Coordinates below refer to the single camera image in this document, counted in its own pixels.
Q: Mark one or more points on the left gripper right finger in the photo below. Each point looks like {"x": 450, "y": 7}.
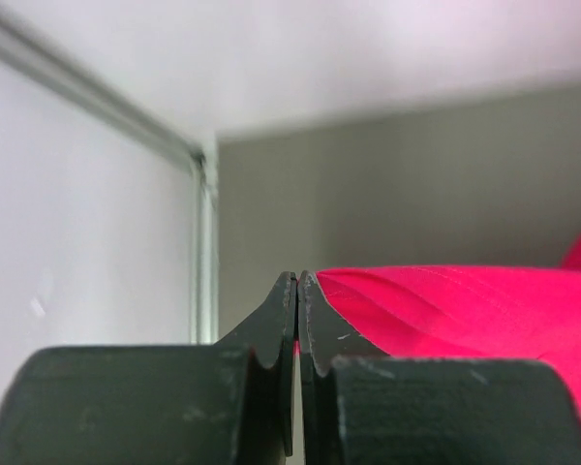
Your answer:
{"x": 361, "y": 406}

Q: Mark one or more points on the left aluminium corner post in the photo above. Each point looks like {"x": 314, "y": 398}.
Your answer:
{"x": 31, "y": 55}

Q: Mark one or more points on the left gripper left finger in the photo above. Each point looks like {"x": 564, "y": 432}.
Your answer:
{"x": 229, "y": 402}

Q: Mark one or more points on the pink t shirt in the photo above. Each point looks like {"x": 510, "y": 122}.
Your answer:
{"x": 467, "y": 311}

